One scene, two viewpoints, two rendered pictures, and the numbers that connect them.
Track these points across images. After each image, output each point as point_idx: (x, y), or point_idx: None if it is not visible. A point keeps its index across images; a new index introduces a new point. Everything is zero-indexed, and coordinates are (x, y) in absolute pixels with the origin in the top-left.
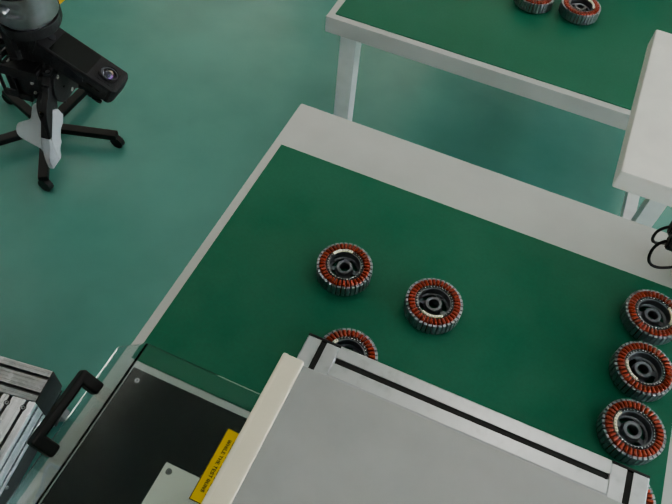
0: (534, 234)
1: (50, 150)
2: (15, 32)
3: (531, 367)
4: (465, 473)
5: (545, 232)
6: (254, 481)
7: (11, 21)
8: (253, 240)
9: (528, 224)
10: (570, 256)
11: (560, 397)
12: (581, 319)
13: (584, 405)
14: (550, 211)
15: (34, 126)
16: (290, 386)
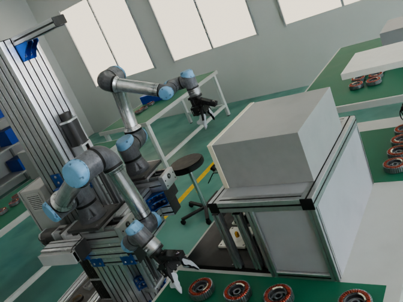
0: (362, 130)
1: (204, 123)
2: (194, 97)
3: None
4: (283, 98)
5: (366, 129)
6: (245, 112)
7: (192, 94)
8: None
9: (360, 129)
10: (376, 130)
11: (375, 156)
12: (381, 140)
13: (384, 154)
14: (367, 124)
15: (200, 120)
16: (251, 104)
